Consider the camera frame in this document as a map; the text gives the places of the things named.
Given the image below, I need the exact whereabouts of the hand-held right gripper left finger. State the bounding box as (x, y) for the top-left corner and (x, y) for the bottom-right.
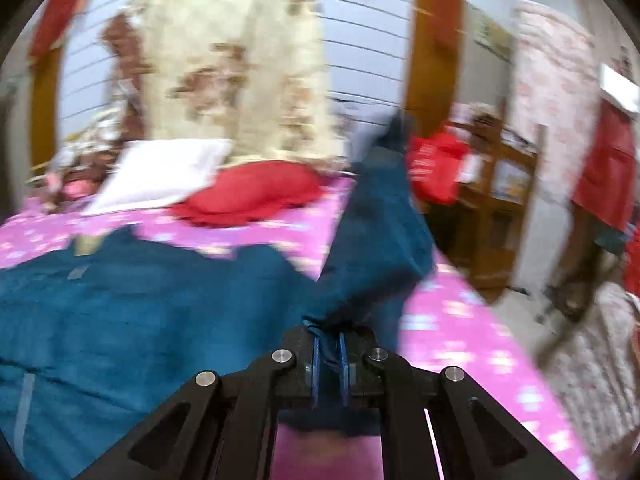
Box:
(75, 325), (323, 480)

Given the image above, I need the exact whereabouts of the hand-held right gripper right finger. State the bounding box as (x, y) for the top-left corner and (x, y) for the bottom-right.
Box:
(337, 327), (581, 480)

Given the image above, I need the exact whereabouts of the teal quilted jacket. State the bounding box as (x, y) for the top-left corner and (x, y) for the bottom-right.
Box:
(0, 115), (436, 480)

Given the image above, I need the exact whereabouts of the pink floral bed sheet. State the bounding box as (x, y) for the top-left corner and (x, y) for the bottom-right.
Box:
(0, 175), (598, 480)

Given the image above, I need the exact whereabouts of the red fringed cloth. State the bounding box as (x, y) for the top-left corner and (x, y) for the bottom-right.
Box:
(172, 160), (323, 228)

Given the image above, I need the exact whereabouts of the red shopping bag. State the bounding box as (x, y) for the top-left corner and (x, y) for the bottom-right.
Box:
(407, 132), (471, 206)

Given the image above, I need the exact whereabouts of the dark wooden chair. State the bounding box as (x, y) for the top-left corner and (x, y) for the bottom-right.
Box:
(535, 247), (608, 356)

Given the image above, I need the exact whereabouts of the floral cloth covered seat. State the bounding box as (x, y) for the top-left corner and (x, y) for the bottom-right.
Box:
(540, 280), (640, 480)

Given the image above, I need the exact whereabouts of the white pillow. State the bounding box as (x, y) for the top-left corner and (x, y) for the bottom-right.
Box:
(82, 140), (233, 217)

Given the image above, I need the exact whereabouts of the blue panelled wooden headboard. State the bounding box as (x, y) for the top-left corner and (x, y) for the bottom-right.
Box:
(30, 0), (468, 171)

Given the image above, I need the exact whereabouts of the cream rose print quilt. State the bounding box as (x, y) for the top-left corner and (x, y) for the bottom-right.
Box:
(127, 0), (346, 166)

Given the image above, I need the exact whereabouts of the red hanging garment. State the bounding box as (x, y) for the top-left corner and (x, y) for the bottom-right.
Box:
(570, 95), (640, 233)

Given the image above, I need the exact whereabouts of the pink floral curtain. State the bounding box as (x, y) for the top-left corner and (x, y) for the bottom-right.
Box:
(510, 0), (608, 206)

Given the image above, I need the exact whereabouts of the white flat box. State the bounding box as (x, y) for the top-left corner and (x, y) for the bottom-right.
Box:
(599, 62), (640, 117)

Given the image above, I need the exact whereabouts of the red hanging banner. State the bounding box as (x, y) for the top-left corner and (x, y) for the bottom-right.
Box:
(30, 0), (96, 61)

